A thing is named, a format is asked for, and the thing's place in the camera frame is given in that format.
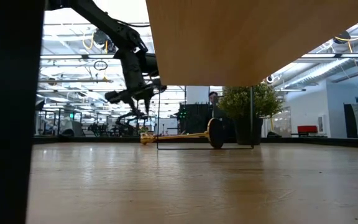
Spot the person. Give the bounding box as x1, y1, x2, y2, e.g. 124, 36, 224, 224
208, 91, 220, 119

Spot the red bench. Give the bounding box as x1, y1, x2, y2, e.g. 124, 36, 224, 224
296, 125, 318, 135

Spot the green potted plant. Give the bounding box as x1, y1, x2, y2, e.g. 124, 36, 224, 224
218, 83, 284, 146

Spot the silver ventilation duct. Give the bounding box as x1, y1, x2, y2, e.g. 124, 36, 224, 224
283, 57, 358, 88

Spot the gold candlestick holder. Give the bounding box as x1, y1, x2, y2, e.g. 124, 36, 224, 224
140, 117, 226, 149

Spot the black equipment rack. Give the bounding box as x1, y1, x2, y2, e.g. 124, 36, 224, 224
178, 104, 213, 134

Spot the wooden riser with black legs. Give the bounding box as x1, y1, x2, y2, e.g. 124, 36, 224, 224
0, 0, 358, 224

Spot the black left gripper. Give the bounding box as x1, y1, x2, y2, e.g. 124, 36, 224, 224
104, 79, 168, 114

